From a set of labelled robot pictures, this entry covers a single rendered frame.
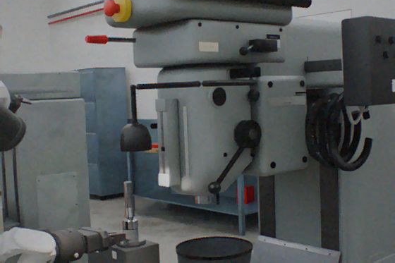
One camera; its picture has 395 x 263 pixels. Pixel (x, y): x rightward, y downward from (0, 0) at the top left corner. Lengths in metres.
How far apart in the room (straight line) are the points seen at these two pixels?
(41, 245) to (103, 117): 7.29
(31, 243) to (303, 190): 0.79
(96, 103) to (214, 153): 7.33
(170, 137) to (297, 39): 0.46
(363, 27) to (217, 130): 0.42
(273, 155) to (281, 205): 0.35
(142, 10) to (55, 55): 9.94
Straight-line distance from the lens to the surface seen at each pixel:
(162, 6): 1.26
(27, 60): 11.16
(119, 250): 1.69
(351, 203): 1.68
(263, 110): 1.46
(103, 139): 8.73
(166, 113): 1.37
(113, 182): 8.87
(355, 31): 1.41
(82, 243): 1.57
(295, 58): 1.57
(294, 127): 1.55
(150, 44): 1.42
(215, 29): 1.35
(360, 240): 1.72
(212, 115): 1.36
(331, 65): 1.54
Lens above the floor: 1.56
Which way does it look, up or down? 3 degrees down
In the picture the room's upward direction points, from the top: 2 degrees counter-clockwise
